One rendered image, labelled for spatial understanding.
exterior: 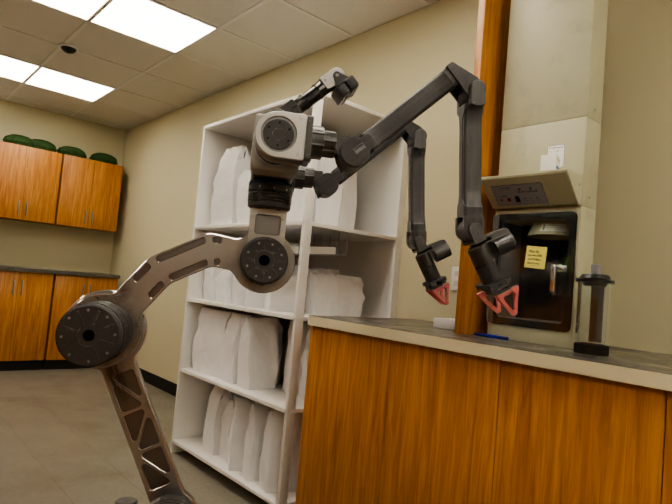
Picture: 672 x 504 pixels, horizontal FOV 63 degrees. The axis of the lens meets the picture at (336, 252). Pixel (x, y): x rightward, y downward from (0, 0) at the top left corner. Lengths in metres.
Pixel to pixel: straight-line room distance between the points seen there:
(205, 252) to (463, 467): 1.05
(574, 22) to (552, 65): 0.15
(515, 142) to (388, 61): 1.41
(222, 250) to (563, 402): 1.08
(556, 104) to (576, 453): 1.14
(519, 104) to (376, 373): 1.12
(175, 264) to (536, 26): 1.53
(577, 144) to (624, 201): 0.45
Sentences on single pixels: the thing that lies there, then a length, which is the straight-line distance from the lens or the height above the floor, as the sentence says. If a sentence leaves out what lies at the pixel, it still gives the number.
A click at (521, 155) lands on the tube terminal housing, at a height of 1.60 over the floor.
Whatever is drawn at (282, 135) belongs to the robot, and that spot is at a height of 1.45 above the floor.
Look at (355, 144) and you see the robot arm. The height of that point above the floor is 1.45.
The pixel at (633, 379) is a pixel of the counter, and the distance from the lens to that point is 1.56.
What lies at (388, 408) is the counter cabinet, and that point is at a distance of 2.05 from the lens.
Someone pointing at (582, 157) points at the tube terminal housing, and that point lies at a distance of 2.01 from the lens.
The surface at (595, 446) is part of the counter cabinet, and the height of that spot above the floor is 0.72.
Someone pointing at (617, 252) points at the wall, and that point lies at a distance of 2.37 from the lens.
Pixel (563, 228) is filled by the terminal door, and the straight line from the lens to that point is 1.97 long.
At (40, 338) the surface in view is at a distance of 6.05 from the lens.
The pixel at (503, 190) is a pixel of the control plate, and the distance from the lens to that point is 2.03.
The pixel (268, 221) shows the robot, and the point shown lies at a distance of 1.67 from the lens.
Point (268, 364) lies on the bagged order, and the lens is 2.94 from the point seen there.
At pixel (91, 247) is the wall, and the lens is 6.67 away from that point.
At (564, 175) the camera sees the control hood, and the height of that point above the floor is 1.49.
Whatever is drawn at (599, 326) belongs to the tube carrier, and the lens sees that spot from 1.80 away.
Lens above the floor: 1.08
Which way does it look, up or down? 3 degrees up
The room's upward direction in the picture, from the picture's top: 5 degrees clockwise
